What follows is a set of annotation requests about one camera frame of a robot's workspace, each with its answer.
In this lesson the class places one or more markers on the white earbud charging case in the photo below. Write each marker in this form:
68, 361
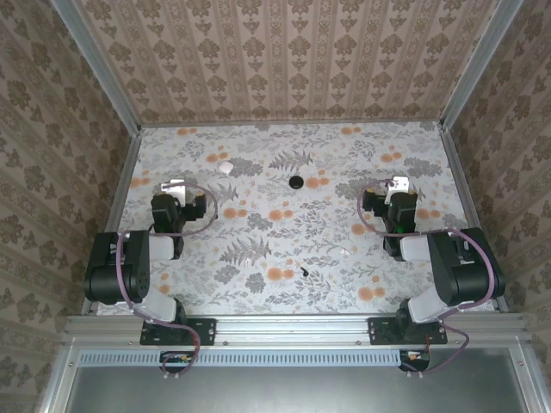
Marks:
224, 167

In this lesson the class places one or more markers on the black earbud charging case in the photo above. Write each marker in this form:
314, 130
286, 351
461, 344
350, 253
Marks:
296, 181

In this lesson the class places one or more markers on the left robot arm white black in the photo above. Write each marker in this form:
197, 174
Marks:
112, 266

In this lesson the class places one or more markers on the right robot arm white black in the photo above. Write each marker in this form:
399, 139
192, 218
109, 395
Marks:
465, 275

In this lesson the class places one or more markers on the grey metal panel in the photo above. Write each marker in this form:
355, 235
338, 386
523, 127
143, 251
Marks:
292, 391

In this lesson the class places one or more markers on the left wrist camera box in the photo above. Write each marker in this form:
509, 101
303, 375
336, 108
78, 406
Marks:
172, 188

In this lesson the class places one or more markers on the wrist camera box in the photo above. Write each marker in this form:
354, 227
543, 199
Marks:
172, 188
398, 185

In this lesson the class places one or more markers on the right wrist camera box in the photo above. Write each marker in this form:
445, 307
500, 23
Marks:
398, 185

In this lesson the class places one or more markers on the aluminium side rail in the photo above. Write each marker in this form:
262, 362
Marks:
458, 180
122, 180

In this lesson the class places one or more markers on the long aluminium base rail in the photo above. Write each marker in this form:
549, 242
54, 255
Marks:
292, 329

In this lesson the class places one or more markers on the aluminium corner post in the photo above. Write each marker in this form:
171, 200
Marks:
478, 64
99, 69

